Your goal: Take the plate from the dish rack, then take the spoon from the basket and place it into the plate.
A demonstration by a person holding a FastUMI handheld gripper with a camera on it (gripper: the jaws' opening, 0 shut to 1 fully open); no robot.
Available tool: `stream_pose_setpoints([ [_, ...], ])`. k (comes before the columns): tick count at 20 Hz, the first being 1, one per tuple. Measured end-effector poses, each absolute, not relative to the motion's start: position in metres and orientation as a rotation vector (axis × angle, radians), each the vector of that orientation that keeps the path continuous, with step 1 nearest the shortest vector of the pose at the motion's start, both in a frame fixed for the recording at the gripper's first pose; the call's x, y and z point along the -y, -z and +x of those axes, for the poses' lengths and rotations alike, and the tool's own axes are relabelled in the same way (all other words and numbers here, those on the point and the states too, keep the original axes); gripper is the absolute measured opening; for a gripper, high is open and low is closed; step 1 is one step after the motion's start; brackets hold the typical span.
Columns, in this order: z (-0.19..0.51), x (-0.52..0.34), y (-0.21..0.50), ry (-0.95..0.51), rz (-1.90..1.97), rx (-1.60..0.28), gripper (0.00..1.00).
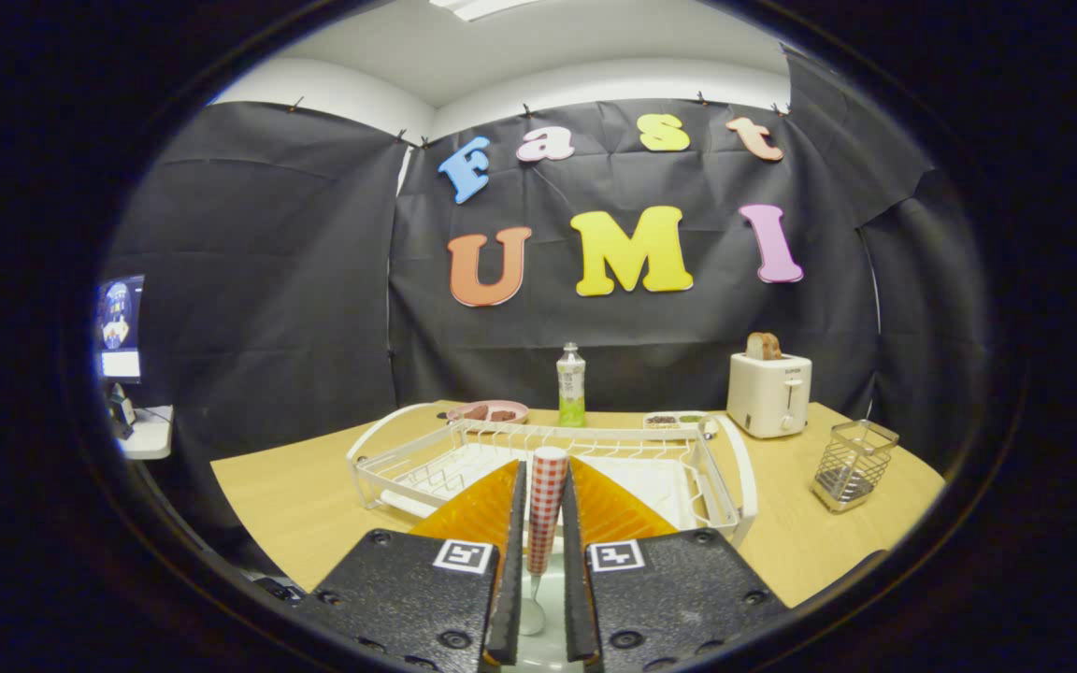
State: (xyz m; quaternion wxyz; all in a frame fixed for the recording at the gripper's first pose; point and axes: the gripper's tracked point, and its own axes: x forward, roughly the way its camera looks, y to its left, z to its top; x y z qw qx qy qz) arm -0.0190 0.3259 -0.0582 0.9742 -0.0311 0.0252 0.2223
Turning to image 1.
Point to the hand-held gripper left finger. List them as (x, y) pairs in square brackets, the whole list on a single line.
[(408, 598)]

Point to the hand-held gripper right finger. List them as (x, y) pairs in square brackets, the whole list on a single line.
[(679, 598)]

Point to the pink plate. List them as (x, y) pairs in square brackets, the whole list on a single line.
[(510, 408)]

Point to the white divided bean tray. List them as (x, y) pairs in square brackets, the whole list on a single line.
[(674, 421)]

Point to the brown meat piece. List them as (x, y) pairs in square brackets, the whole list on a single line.
[(503, 416), (475, 411)]

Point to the white toaster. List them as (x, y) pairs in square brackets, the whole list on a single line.
[(768, 397)]

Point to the green drink bottle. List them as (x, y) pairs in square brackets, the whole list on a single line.
[(571, 388)]

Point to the brown bread slice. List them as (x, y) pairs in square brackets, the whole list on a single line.
[(755, 347), (774, 347)]

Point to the white side desk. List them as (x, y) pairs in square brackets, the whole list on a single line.
[(153, 437)]

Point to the dark desk gadget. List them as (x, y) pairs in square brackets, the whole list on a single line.
[(121, 411)]

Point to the computer monitor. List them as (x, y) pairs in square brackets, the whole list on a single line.
[(121, 322)]

